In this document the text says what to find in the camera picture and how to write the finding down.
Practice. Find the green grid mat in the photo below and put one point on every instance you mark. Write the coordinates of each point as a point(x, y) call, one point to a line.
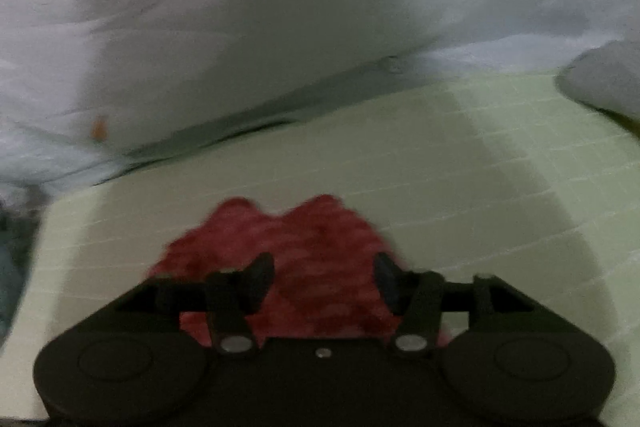
point(450, 182)

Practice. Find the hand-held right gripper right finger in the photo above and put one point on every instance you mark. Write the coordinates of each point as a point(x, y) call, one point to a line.
point(387, 281)

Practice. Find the red checked cloth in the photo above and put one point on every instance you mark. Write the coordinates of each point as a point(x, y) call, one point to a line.
point(310, 247)

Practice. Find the grey garment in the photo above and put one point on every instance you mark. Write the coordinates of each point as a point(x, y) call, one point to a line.
point(605, 82)

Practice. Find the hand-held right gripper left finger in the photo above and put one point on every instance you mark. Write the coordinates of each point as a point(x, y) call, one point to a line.
point(260, 278)

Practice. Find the light blue printed sheet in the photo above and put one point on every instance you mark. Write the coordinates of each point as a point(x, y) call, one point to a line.
point(250, 7)

